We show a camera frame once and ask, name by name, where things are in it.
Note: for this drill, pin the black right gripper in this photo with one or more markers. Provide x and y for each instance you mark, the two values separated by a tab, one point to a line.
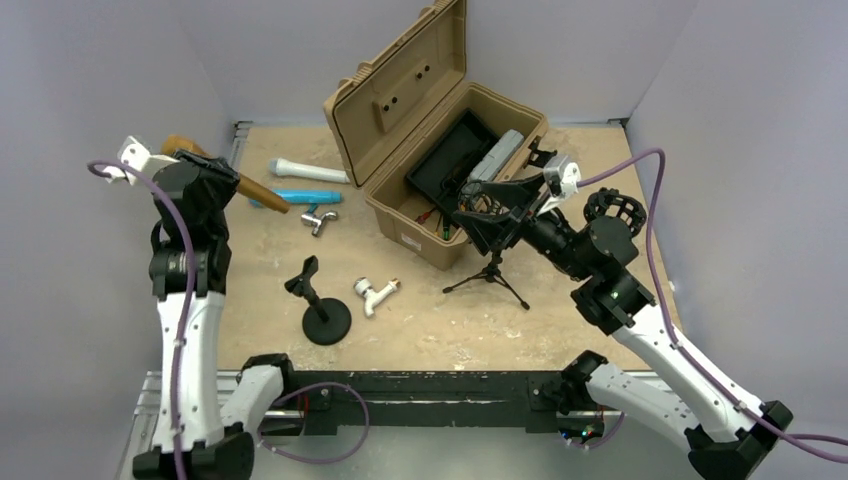
486	228

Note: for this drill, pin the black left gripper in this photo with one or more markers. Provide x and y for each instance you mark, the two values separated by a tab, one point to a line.
218	171

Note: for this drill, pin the black tripod shock mount stand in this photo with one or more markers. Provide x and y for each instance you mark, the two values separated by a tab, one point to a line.
491	273

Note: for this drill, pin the gold microphone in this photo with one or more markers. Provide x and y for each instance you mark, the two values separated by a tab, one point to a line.
246	186

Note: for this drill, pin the white mesh-head microphone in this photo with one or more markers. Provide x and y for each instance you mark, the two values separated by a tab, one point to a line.
285	168

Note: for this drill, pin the blue microphone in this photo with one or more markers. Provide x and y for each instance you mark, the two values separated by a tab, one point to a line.
305	197

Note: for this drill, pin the black round-base clip stand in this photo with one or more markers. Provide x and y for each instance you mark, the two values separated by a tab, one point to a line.
326	321

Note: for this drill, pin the black round-base shock mount stand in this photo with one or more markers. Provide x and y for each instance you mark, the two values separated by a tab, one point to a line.
610	202

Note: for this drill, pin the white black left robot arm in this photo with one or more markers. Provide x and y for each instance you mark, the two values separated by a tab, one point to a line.
196	435

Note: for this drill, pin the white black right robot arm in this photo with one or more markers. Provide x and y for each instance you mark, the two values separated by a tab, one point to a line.
724	430

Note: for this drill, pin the grey plastic bit box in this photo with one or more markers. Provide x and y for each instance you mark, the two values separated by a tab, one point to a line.
497	157

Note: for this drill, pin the black tool tray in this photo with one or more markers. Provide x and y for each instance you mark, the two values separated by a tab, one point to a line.
445	167

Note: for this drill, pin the chrome angle valve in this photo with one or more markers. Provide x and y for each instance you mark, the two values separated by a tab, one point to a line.
316	223

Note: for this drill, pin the tan plastic tool case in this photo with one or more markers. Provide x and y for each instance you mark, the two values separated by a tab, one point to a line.
396	106

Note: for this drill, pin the white plastic faucet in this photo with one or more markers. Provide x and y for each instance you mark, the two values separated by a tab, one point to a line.
372	298

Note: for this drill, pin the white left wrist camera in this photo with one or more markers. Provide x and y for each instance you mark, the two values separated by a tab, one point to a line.
137	155

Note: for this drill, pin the red handle tool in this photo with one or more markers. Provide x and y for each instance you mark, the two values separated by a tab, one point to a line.
423	218

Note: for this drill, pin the black mounting base plate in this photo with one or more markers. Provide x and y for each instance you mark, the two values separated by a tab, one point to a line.
532	401

